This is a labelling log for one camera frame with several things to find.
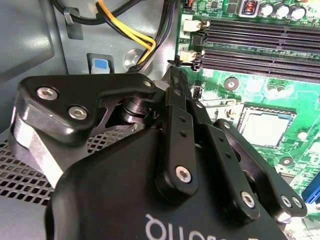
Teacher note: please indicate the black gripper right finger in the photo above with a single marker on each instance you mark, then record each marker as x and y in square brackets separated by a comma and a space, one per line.
[220, 145]

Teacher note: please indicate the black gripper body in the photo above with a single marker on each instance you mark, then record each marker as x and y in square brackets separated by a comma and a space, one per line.
[112, 195]

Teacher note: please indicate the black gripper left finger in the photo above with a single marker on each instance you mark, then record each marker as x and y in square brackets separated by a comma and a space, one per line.
[112, 82]

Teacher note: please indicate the silver CPU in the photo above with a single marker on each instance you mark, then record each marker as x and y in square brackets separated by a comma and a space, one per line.
[267, 128]

